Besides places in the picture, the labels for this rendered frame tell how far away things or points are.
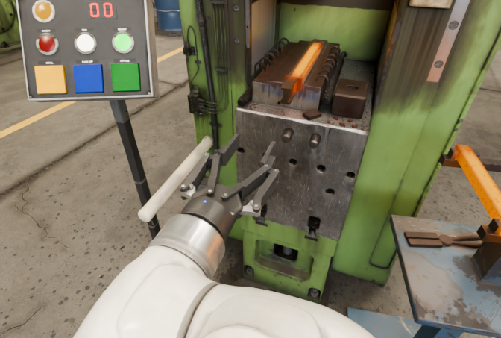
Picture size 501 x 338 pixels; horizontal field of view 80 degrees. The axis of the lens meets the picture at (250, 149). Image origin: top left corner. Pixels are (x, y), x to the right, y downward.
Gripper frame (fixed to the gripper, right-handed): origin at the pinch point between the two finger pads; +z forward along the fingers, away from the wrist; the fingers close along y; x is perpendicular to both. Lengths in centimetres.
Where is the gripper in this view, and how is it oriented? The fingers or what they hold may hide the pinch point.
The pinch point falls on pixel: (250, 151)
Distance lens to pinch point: 56.5
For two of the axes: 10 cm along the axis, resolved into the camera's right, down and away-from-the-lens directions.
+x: 0.0, -8.1, -5.9
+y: 9.4, 2.1, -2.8
